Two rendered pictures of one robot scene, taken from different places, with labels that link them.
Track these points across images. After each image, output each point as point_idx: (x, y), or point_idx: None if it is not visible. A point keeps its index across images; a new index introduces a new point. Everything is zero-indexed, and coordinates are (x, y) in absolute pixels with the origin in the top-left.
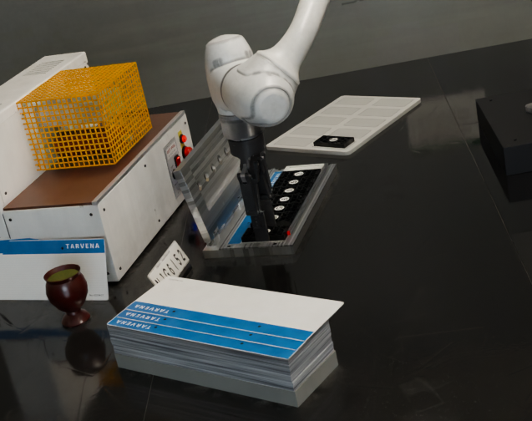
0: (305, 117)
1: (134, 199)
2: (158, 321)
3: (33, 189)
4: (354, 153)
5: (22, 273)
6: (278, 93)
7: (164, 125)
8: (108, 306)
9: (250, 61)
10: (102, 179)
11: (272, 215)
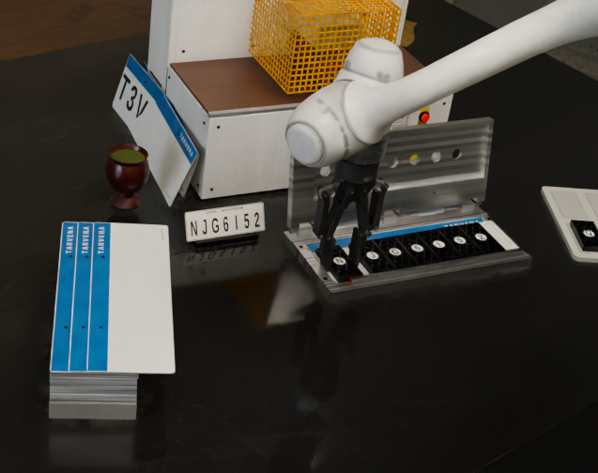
0: None
1: (283, 138)
2: (82, 253)
3: (219, 65)
4: (583, 264)
5: (153, 130)
6: (311, 136)
7: None
8: (158, 212)
9: (337, 85)
10: (262, 99)
11: (358, 251)
